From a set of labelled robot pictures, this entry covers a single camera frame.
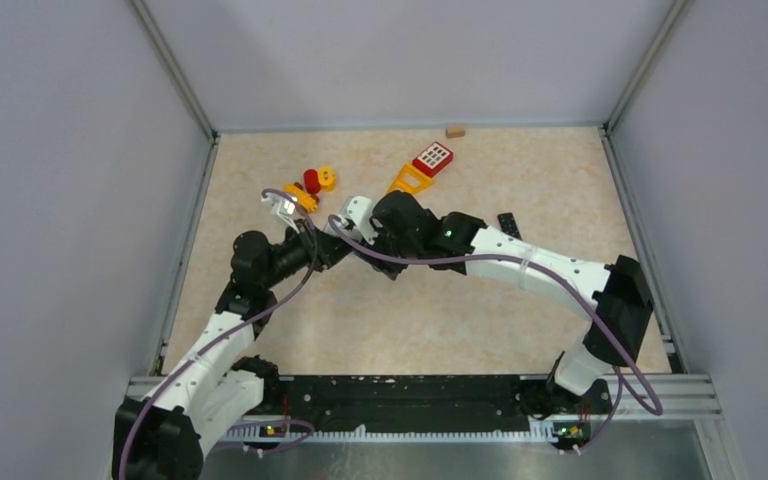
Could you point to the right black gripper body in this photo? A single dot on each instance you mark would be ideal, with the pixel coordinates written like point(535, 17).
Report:
point(386, 245)

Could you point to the black remote control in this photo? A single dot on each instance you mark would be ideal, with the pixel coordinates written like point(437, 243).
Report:
point(508, 225)

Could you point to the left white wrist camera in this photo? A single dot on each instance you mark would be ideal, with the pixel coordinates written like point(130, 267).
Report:
point(287, 208)

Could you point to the red cylinder toy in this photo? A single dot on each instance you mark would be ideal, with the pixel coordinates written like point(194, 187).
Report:
point(311, 182)

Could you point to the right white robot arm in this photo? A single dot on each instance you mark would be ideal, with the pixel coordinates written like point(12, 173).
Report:
point(615, 298)

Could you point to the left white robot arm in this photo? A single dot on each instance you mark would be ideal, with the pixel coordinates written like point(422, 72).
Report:
point(170, 431)

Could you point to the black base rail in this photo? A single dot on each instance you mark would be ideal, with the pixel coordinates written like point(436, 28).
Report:
point(419, 409)

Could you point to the yellow triangle toy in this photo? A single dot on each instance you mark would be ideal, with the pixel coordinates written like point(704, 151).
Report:
point(410, 180)

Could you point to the orange toy piece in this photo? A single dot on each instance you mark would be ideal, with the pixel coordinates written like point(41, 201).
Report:
point(307, 202)

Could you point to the yellow ring toy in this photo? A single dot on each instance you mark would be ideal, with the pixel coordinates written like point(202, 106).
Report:
point(327, 178)

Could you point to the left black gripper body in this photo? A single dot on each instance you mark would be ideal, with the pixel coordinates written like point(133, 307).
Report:
point(314, 252)

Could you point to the red toy block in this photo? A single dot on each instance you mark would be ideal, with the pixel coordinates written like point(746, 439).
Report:
point(433, 159)

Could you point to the small wooden block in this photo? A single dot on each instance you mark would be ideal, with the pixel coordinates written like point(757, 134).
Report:
point(455, 131)

